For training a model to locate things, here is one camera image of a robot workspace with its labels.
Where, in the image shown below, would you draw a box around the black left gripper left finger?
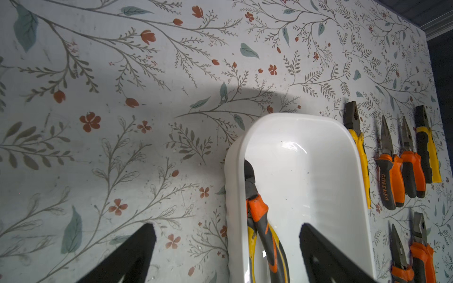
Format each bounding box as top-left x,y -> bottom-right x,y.
79,224 -> 156,283

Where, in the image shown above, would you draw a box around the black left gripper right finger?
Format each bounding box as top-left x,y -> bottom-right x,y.
299,224 -> 375,283

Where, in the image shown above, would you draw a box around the orange long nose pliers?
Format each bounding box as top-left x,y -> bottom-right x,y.
390,224 -> 415,283

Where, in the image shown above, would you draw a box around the white plastic storage box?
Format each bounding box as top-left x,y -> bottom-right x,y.
225,113 -> 376,283

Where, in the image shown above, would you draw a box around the orange black combination pliers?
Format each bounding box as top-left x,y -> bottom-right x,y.
410,212 -> 436,283

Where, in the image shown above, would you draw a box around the orange handled cutting pliers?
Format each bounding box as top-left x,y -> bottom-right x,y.
375,116 -> 405,211

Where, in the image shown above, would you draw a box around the large yellow black pliers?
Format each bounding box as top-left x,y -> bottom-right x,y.
415,106 -> 442,183

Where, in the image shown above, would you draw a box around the small yellow handled pliers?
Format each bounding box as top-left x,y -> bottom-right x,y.
343,101 -> 372,209

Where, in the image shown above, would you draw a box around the floral table mat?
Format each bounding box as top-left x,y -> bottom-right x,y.
1,1 -> 453,283

